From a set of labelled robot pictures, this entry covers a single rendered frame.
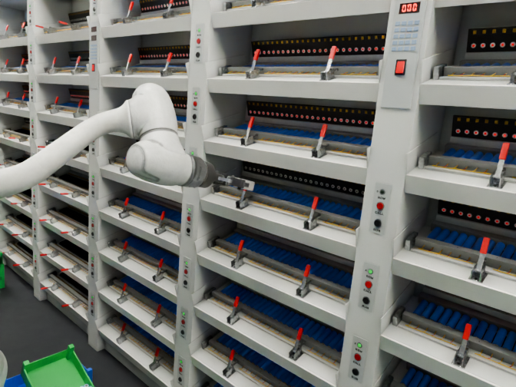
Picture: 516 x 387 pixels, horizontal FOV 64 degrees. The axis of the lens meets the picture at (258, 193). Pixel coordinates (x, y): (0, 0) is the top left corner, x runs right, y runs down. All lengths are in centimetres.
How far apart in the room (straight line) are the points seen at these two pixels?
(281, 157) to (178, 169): 30
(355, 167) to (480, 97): 31
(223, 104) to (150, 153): 50
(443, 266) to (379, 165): 27
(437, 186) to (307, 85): 42
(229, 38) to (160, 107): 46
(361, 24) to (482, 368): 94
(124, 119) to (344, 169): 58
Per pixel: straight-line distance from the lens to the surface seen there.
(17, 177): 110
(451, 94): 98
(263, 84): 123
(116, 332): 221
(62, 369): 208
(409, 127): 99
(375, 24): 130
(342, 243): 109
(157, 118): 110
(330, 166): 109
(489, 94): 96
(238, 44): 151
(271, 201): 130
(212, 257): 145
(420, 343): 111
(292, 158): 116
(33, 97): 265
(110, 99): 201
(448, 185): 97
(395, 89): 101
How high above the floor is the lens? 125
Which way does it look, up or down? 11 degrees down
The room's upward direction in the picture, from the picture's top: 5 degrees clockwise
